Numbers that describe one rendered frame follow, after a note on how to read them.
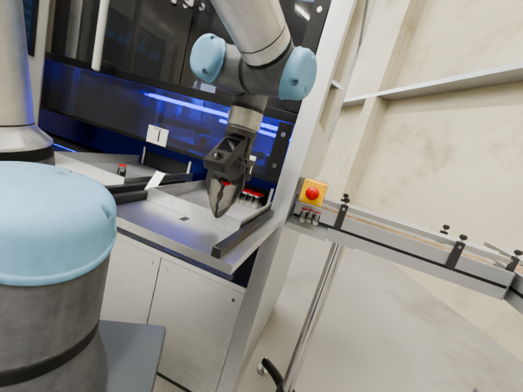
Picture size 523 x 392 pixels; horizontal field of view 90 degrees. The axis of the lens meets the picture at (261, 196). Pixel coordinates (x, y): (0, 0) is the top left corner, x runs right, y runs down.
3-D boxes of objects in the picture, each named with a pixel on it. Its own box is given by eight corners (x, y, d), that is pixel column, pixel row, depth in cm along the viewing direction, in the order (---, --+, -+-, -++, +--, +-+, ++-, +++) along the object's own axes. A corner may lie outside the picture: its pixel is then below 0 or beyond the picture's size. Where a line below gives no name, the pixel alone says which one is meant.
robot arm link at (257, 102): (233, 48, 55) (256, 65, 62) (220, 101, 56) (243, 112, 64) (263, 50, 50) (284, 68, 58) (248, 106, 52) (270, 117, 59)
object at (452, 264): (287, 225, 93) (300, 183, 90) (294, 216, 108) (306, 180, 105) (504, 303, 77) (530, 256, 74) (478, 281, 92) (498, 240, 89)
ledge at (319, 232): (293, 218, 97) (294, 213, 97) (326, 230, 94) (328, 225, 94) (285, 227, 84) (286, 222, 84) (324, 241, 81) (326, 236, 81)
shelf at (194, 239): (127, 164, 109) (128, 159, 109) (284, 220, 92) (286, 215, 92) (-27, 164, 63) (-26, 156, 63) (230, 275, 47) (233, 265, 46)
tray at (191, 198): (208, 187, 99) (210, 179, 98) (272, 210, 93) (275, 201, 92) (146, 200, 67) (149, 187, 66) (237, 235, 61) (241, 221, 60)
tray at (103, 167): (138, 162, 107) (138, 155, 107) (191, 181, 101) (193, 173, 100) (50, 162, 75) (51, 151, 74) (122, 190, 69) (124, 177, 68)
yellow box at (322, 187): (301, 197, 88) (307, 176, 87) (321, 204, 86) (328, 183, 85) (297, 200, 81) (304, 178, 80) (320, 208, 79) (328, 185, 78)
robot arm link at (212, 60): (239, 29, 40) (275, 61, 49) (191, 29, 46) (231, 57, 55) (226, 82, 41) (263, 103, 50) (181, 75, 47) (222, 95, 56)
